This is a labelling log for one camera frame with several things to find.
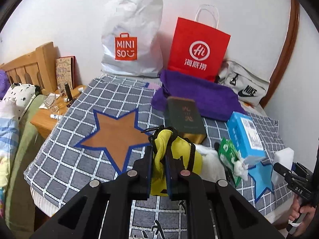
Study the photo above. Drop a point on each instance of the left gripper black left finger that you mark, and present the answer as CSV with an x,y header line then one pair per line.
x,y
142,181

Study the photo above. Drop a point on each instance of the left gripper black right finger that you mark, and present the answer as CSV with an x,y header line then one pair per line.
x,y
177,186

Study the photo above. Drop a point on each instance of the white sponge block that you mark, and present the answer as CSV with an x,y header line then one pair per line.
x,y
284,157

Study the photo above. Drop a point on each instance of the yellow black adidas cloth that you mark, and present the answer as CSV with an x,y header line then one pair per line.
x,y
180,148

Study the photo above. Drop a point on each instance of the green wet wipes packet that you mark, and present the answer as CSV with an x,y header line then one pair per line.
x,y
227,152

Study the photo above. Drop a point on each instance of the white tissue wad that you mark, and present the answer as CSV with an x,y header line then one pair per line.
x,y
240,169

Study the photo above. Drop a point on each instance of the right hand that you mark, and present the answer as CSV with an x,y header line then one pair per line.
x,y
296,210

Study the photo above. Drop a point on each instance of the grey checkered star blanket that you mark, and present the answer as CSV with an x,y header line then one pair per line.
x,y
100,138

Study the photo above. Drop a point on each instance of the dark green tin box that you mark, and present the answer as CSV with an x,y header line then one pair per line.
x,y
183,115

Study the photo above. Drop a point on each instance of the blue tissue pack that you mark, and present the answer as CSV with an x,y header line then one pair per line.
x,y
244,135

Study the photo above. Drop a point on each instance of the purple towel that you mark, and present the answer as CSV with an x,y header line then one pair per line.
x,y
212,100

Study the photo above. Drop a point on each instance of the beige Nike bag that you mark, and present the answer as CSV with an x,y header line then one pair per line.
x,y
249,87

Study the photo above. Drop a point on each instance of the dark bottle on nightstand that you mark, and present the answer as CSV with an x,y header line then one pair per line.
x,y
68,91

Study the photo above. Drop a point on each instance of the glass cup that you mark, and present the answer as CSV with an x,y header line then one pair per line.
x,y
51,103

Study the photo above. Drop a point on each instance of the brown illustrated book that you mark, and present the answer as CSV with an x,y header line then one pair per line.
x,y
65,71

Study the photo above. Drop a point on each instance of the red Haidilao paper bag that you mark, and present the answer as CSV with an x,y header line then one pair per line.
x,y
198,46

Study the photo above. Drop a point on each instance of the striped bedsheet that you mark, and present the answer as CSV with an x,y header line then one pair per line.
x,y
9,143

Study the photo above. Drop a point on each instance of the white Miniso plastic bag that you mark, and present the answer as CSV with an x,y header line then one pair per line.
x,y
130,40

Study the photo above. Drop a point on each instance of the white spotted pillow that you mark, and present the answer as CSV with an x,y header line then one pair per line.
x,y
22,95

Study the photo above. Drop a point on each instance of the wooden headboard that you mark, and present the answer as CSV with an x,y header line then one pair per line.
x,y
37,68

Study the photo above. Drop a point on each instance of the purple plush toy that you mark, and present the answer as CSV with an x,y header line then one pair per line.
x,y
4,84

